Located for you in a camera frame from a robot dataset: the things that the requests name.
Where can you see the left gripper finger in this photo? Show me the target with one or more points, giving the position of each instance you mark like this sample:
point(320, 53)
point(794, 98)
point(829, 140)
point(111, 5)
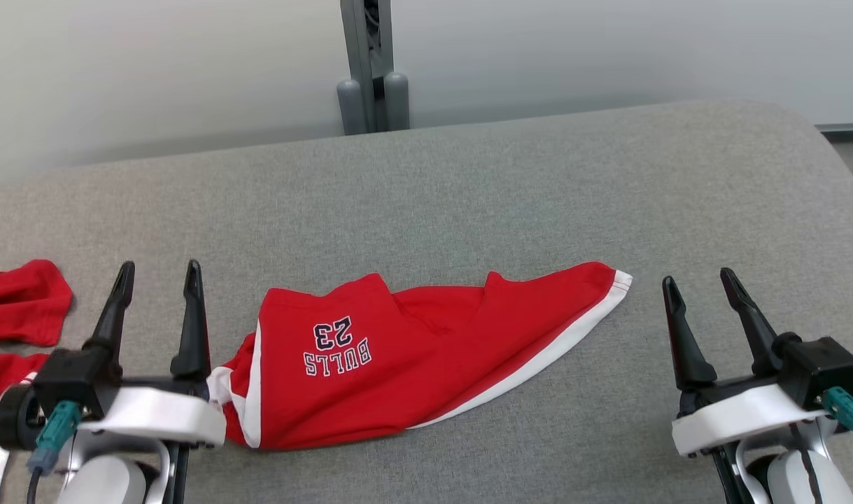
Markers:
point(192, 336)
point(115, 315)

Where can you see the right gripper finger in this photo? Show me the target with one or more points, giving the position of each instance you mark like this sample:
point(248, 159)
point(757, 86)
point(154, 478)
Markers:
point(685, 343)
point(755, 329)

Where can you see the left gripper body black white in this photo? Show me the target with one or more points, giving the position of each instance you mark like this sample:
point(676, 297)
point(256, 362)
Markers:
point(160, 416)

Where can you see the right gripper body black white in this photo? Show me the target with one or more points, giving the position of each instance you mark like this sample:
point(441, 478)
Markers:
point(741, 416)

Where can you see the red white-trimmed basketball jersey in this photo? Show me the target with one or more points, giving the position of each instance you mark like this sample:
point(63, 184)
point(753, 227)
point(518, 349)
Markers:
point(20, 301)

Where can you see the red Bulls 23 shorts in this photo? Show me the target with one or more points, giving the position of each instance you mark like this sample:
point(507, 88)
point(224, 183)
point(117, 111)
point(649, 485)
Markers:
point(398, 364)

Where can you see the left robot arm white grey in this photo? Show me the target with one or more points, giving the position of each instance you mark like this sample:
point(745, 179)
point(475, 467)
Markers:
point(108, 483)

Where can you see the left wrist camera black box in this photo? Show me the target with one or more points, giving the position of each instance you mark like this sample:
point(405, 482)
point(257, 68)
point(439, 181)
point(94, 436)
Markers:
point(76, 381)

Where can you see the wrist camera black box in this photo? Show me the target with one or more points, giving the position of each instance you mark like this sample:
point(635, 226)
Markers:
point(821, 371)
point(76, 381)

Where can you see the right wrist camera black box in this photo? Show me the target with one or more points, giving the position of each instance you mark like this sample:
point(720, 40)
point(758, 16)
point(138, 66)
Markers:
point(821, 371)

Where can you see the grey metal post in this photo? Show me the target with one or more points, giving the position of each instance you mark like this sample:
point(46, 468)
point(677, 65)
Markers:
point(362, 56)

